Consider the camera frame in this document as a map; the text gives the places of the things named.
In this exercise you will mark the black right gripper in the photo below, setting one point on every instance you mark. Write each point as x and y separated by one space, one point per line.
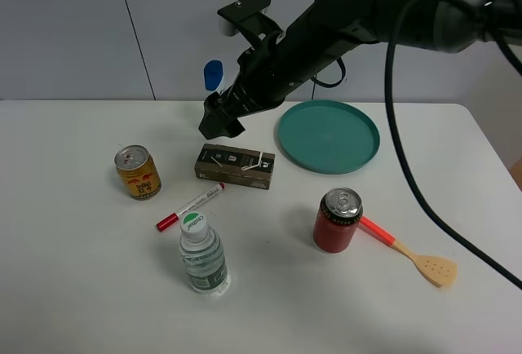
222 107

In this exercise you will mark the brown black coffee capsule box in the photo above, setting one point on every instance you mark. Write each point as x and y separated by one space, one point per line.
238 166

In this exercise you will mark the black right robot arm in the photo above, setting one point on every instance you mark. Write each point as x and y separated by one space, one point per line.
278 61

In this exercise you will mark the white bottle with blue cap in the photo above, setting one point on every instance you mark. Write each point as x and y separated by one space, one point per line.
214 76

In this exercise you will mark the yellow drink can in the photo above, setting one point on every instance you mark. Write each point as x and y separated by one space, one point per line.
137 171

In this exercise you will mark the teal round plate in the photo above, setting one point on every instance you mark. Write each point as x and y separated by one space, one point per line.
328 137

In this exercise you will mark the red capped white marker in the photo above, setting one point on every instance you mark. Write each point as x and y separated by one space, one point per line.
192 205

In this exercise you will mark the clear plastic water bottle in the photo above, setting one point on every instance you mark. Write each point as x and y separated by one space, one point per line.
202 254

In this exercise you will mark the red drink can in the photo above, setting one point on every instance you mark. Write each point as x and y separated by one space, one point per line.
338 217

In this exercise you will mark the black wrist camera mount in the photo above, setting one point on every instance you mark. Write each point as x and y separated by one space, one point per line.
248 18

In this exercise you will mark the wooden spatula with orange handle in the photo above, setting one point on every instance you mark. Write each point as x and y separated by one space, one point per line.
440 272

